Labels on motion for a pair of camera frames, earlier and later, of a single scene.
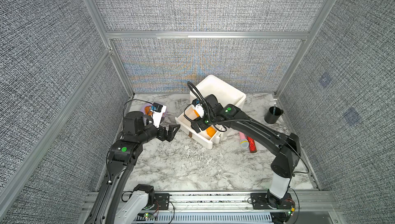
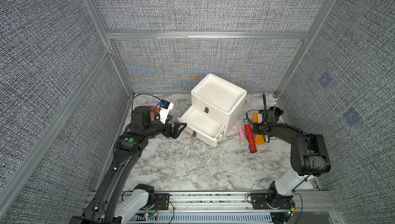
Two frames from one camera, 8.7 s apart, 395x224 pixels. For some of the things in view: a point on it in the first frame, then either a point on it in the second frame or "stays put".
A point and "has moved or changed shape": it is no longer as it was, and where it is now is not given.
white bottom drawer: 184,120 stays put
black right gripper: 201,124 to 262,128
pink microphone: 244,142 stays put
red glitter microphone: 251,144 stays put
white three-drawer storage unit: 224,92 stays put
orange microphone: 210,130 has moved or changed shape
